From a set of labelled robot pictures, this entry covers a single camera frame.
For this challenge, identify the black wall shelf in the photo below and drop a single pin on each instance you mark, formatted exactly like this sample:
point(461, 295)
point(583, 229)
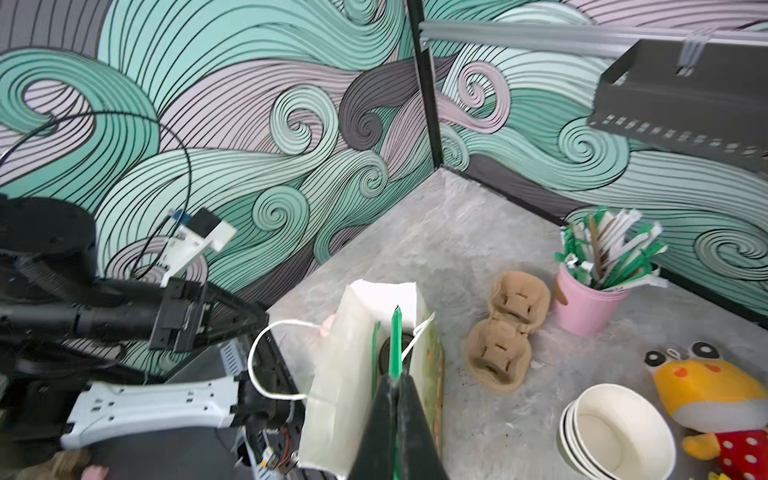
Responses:
point(694, 97)

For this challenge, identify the yellow plush toy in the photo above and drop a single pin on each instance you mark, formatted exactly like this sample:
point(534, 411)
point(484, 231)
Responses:
point(724, 406)

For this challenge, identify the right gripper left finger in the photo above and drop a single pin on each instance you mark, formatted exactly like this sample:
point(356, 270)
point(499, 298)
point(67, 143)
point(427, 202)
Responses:
point(375, 458)

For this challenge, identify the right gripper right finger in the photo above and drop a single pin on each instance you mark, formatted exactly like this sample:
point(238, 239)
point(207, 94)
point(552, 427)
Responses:
point(417, 458)

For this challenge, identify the brown cardboard cup carrier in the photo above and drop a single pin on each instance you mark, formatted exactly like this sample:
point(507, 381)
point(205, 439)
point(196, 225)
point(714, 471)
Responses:
point(498, 350)

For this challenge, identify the pink straw holder cup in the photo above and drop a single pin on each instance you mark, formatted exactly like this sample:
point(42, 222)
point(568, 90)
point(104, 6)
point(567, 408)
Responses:
point(581, 310)

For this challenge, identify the green straw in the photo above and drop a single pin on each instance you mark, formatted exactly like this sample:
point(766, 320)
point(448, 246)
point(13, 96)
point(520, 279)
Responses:
point(395, 360)

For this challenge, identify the wrapped straws bundle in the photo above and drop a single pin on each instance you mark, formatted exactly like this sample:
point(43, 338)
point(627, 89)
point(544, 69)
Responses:
point(612, 251)

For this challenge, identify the white paper bag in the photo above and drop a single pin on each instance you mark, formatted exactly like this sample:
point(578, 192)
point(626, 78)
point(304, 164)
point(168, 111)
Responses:
point(347, 365)

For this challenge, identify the stack of paper cups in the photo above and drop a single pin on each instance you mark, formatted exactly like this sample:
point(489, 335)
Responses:
point(611, 432)

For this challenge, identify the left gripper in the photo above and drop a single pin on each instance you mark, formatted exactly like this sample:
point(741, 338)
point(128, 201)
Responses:
point(168, 318)

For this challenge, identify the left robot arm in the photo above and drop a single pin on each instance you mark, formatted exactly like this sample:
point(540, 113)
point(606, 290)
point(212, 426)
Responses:
point(74, 391)

